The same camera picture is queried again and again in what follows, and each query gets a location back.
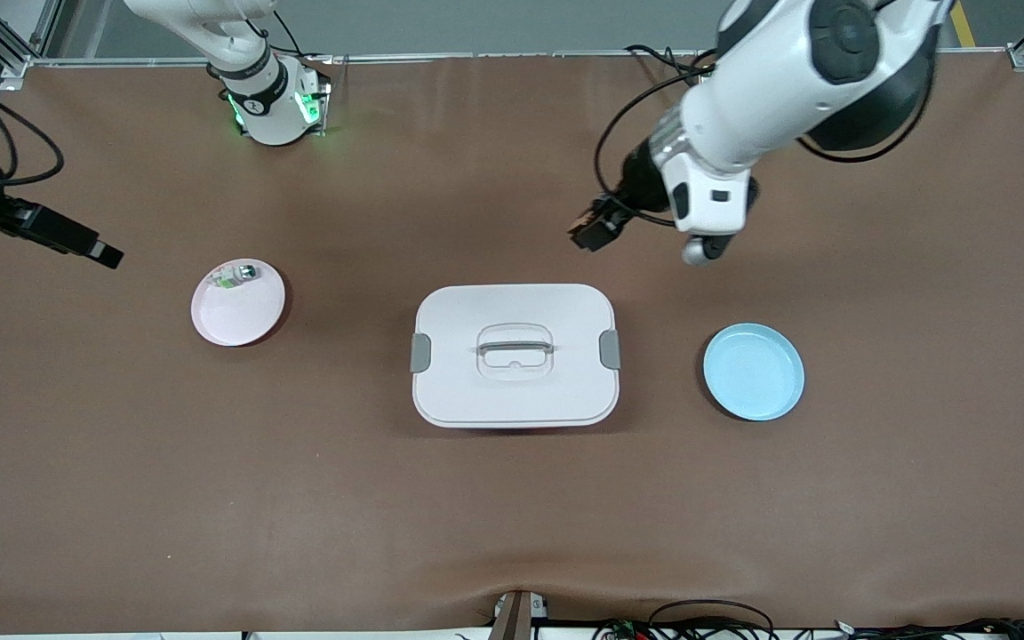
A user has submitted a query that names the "pink round plate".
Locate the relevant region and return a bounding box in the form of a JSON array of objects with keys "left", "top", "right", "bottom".
[{"left": 191, "top": 259, "right": 287, "bottom": 348}]

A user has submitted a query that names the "white lidded storage box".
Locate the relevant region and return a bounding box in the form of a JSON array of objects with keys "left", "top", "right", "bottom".
[{"left": 411, "top": 284, "right": 621, "bottom": 429}]

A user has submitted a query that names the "black arm base cable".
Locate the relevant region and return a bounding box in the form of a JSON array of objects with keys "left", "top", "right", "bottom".
[
  {"left": 226, "top": 0, "right": 335, "bottom": 65},
  {"left": 623, "top": 43, "right": 717, "bottom": 76}
]

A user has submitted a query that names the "brown table cover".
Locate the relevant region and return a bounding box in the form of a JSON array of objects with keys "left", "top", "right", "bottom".
[{"left": 0, "top": 49, "right": 1024, "bottom": 636}]

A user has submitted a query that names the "light blue round plate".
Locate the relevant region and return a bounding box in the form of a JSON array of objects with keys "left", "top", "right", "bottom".
[{"left": 703, "top": 323, "right": 805, "bottom": 422}]

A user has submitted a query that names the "green push-button switch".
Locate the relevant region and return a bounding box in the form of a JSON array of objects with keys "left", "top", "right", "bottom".
[{"left": 212, "top": 263, "right": 260, "bottom": 292}]

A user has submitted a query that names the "aluminium frame rail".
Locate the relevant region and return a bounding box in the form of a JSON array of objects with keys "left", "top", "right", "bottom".
[{"left": 28, "top": 49, "right": 1015, "bottom": 68}]

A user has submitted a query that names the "metal camera bracket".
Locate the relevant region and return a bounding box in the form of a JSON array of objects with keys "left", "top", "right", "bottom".
[{"left": 490, "top": 590, "right": 550, "bottom": 640}]

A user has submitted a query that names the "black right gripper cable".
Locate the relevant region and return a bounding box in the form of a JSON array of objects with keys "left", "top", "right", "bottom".
[{"left": 0, "top": 58, "right": 65, "bottom": 188}]

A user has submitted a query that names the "black cable bundle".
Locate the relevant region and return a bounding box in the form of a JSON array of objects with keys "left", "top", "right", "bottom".
[
  {"left": 832, "top": 618, "right": 1024, "bottom": 640},
  {"left": 592, "top": 600, "right": 780, "bottom": 640}
]

